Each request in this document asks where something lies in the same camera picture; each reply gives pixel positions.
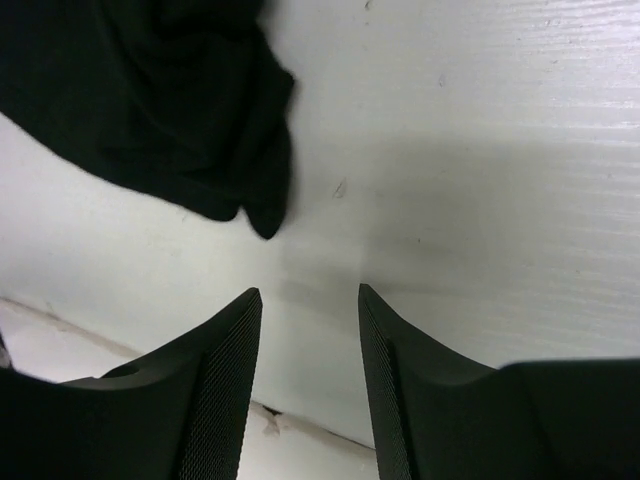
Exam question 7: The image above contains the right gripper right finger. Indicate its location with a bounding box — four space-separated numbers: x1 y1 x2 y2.
358 284 639 479

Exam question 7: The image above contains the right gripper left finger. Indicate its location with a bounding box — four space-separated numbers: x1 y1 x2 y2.
1 288 262 479

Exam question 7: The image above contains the black tank top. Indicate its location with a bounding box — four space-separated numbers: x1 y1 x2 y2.
1 1 294 239

